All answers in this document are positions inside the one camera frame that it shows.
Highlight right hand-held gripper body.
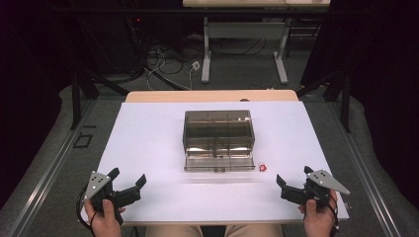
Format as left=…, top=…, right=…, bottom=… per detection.
left=280, top=169, right=351, bottom=212

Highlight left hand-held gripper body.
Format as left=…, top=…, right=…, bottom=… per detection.
left=81, top=170, right=142, bottom=226

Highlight smoky transparent drawer box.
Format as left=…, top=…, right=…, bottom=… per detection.
left=182, top=110, right=257, bottom=173

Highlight person's right hand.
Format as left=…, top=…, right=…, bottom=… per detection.
left=297, top=190, right=339, bottom=237

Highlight person's left hand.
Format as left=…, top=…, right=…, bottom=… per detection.
left=83, top=198, right=127, bottom=237

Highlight white table mat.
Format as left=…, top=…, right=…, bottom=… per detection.
left=80, top=101, right=351, bottom=225

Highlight person's beige trouser legs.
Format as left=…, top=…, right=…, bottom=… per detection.
left=144, top=223, right=285, bottom=237

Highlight black metal stand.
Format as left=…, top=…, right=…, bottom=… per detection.
left=69, top=65, right=131, bottom=131
left=295, top=67, right=352, bottom=133

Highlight dark curtain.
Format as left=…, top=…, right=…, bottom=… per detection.
left=300, top=0, right=419, bottom=208
left=0, top=0, right=87, bottom=208

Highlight black computer with red light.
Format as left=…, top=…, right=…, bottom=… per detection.
left=125, top=13, right=156, bottom=72

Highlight white desk with metal legs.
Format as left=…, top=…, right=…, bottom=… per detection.
left=182, top=0, right=331, bottom=85

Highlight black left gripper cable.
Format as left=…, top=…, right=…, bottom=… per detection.
left=75, top=186, right=99, bottom=237

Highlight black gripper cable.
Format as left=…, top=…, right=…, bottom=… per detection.
left=328, top=196, right=341, bottom=235
left=75, top=186, right=99, bottom=237

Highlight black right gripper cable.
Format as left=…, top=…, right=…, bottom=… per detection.
left=328, top=196, right=341, bottom=235

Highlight aluminium floor rail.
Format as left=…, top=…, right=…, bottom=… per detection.
left=329, top=98, right=403, bottom=237
left=5, top=98, right=100, bottom=237

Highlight tangle of floor cables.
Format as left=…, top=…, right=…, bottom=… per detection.
left=131, top=19, right=206, bottom=92

